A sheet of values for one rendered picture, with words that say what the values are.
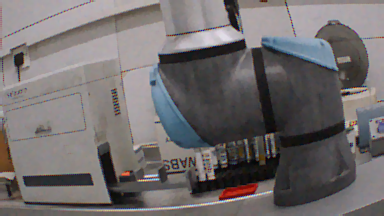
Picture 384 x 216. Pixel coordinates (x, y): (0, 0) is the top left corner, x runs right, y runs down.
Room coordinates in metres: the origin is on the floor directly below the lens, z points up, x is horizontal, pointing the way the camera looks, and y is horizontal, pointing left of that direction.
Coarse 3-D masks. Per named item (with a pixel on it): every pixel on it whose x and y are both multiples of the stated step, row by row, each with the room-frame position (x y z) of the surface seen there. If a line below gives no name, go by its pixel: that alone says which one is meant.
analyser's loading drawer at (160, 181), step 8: (160, 168) 1.29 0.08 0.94; (192, 168) 1.30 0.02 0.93; (136, 176) 1.28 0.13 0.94; (144, 176) 1.33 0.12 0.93; (152, 176) 1.33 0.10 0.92; (160, 176) 1.28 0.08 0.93; (192, 176) 1.29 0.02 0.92; (112, 184) 1.33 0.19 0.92; (120, 184) 1.32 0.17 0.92; (128, 184) 1.31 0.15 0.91; (136, 184) 1.31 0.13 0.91; (144, 184) 1.28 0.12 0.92; (152, 184) 1.28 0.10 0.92; (160, 184) 1.27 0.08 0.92; (168, 184) 1.27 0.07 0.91; (176, 184) 1.26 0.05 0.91; (184, 184) 1.26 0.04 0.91; (192, 184) 1.28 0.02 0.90; (112, 192) 1.29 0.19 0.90
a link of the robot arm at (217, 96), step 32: (160, 0) 0.88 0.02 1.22; (192, 0) 0.85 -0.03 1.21; (192, 32) 0.86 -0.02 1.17; (224, 32) 0.87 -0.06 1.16; (160, 64) 0.89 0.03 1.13; (192, 64) 0.85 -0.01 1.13; (224, 64) 0.85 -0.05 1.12; (160, 96) 0.87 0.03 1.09; (192, 96) 0.86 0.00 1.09; (224, 96) 0.85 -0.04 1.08; (256, 96) 0.85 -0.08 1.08; (192, 128) 0.87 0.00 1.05; (224, 128) 0.86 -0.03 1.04; (256, 128) 0.87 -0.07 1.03
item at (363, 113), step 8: (376, 104) 1.28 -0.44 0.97; (360, 112) 1.27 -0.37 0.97; (368, 112) 1.27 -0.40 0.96; (376, 112) 1.26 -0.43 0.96; (360, 120) 1.27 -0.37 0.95; (368, 120) 1.27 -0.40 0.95; (360, 128) 1.27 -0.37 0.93; (368, 128) 1.27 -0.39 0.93; (360, 136) 1.27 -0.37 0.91; (368, 136) 1.27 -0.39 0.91; (360, 144) 1.27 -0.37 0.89; (368, 144) 1.27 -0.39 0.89
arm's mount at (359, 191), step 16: (368, 176) 0.84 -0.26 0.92; (272, 192) 0.98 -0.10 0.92; (352, 192) 0.78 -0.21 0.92; (368, 192) 0.74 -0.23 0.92; (240, 208) 0.92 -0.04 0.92; (256, 208) 0.89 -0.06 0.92; (272, 208) 0.86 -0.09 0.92; (288, 208) 0.83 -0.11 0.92; (304, 208) 0.79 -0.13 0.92; (320, 208) 0.76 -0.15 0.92; (336, 208) 0.72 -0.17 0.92; (352, 208) 0.69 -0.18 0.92; (368, 208) 0.67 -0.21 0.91
